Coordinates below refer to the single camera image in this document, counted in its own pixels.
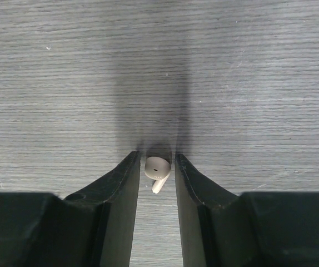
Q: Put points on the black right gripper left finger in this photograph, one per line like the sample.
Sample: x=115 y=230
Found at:
x=91 y=227

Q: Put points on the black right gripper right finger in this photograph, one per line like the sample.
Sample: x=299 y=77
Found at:
x=256 y=228

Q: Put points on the beige earbud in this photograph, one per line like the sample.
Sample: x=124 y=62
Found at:
x=157 y=169

